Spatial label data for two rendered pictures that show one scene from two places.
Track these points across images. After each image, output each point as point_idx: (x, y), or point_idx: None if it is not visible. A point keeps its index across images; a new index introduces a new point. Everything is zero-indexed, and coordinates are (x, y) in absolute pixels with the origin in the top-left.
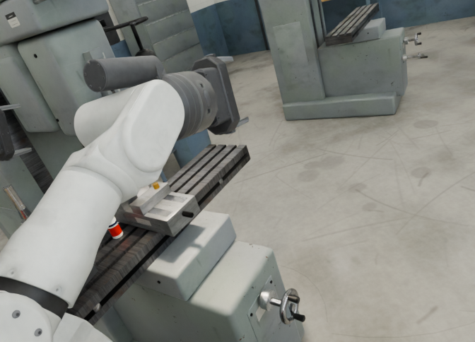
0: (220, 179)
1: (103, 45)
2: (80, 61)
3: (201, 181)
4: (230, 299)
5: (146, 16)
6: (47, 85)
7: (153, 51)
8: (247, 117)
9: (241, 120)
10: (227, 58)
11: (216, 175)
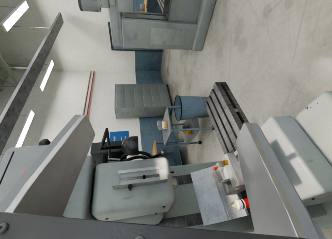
0: (235, 109)
1: (114, 168)
2: (118, 192)
3: (231, 124)
4: None
5: (105, 128)
6: (130, 216)
7: (125, 138)
8: (249, 126)
9: (271, 174)
10: (52, 143)
11: (231, 112)
